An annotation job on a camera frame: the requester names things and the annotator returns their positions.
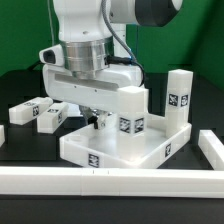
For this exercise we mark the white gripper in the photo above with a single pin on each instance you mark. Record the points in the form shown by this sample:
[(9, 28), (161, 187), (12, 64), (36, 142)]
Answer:
[(100, 92)]

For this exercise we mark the white desk top panel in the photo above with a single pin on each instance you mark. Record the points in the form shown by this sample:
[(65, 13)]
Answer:
[(107, 148)]

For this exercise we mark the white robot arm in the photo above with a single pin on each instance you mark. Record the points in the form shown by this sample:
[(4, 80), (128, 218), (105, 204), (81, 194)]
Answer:
[(91, 62)]

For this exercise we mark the white U-shaped obstacle fence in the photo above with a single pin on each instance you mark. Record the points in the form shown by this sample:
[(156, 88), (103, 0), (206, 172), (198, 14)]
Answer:
[(111, 182)]

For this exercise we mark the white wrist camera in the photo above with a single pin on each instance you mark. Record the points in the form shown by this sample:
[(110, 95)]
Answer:
[(52, 55)]

